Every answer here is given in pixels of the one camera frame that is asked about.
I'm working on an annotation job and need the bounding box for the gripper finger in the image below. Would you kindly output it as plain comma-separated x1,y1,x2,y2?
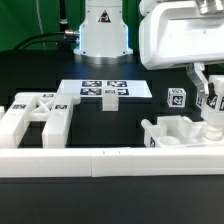
186,63,208,99

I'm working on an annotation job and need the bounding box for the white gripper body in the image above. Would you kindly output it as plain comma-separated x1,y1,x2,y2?
139,0,224,70

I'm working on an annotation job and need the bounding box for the white chair seat panel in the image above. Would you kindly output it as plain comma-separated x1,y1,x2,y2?
140,115,224,149

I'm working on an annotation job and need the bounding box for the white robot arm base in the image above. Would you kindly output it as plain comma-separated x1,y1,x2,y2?
74,0,133,64

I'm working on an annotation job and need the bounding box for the white tagged cube part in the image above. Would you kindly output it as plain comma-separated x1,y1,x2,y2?
167,88,186,108

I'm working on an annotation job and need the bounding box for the white base tag plate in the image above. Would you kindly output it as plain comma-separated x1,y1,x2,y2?
57,79,152,98

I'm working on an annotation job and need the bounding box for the white fence wall rail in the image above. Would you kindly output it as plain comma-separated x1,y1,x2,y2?
0,147,224,178

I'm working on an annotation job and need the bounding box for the black cable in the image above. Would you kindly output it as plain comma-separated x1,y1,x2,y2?
13,29,81,51

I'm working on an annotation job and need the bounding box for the white chair back frame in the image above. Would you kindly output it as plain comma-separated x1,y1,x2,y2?
0,92,81,148

